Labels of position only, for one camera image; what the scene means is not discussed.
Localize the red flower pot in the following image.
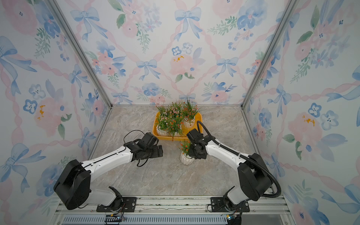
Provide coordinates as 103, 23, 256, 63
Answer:
182, 99, 199, 128
180, 140, 195, 166
167, 115, 183, 139

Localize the yellow plastic storage box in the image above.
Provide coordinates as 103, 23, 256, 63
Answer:
152, 112, 203, 141

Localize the pink gypsophila pot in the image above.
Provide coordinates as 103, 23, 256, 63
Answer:
156, 105, 169, 118
166, 102, 184, 118
155, 116, 170, 137

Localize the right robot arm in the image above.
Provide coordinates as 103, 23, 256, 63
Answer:
187, 129, 276, 212

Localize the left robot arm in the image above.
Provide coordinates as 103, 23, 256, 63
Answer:
53, 132, 163, 212

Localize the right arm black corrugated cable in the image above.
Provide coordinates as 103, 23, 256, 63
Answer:
196, 120, 282, 199

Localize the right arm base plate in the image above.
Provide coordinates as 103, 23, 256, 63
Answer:
207, 197, 250, 213

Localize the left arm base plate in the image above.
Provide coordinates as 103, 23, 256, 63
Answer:
96, 196, 137, 213

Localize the aluminium front rail frame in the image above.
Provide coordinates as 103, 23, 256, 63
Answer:
50, 196, 295, 225

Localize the left corner aluminium post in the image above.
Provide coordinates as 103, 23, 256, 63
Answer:
45, 1, 113, 109

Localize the corner aluminium post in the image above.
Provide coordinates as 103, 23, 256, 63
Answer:
241, 0, 298, 111
45, 1, 113, 109

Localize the right corner aluminium post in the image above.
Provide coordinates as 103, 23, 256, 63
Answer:
241, 0, 298, 111

